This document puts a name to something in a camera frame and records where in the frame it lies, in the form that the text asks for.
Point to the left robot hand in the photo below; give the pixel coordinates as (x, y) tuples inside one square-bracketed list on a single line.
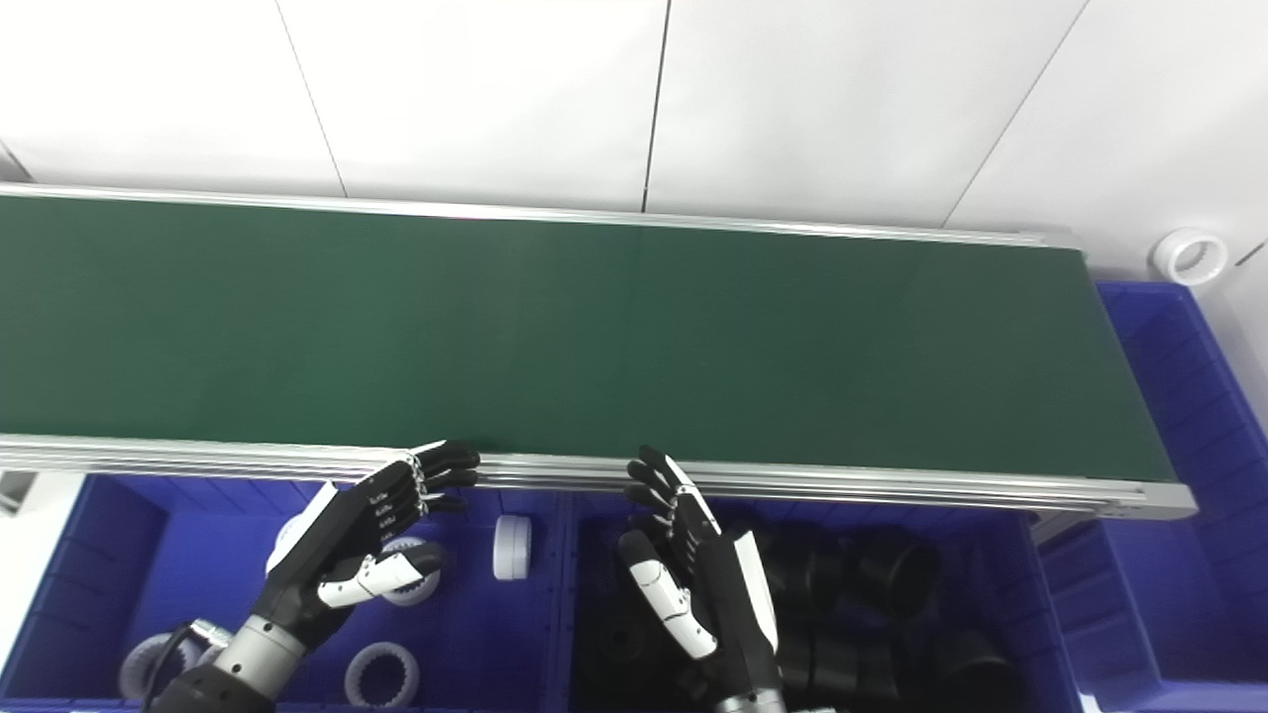
[(337, 535)]

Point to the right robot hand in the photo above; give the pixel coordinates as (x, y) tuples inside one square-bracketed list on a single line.
[(723, 594)]

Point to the black cylinder part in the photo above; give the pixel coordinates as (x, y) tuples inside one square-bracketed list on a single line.
[(837, 668), (807, 574), (897, 574), (619, 639), (976, 678)]

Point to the blue bin with white parts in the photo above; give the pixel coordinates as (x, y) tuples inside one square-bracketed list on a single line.
[(198, 555)]

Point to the green conveyor belt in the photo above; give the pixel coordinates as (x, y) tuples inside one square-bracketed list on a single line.
[(594, 337), (892, 488)]

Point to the blue bin with black parts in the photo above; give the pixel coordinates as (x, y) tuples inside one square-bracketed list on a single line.
[(1030, 594)]

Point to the aluminium conveyor support leg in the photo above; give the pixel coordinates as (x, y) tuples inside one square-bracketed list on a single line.
[(18, 492)]

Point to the empty blue bin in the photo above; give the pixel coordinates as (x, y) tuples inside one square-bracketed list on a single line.
[(1189, 594)]

